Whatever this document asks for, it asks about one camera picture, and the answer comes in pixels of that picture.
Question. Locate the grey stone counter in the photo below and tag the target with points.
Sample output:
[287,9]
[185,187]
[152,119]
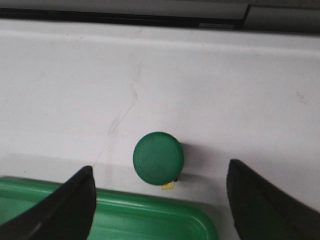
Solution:
[294,16]

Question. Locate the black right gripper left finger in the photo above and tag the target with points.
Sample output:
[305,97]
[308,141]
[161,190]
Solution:
[66,214]

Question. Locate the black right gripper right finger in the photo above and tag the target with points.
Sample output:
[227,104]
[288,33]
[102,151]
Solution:
[262,211]

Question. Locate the green plastic tray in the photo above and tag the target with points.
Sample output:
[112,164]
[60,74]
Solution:
[119,215]

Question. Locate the green mushroom push button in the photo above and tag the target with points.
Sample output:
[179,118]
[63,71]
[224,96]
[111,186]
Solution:
[158,159]

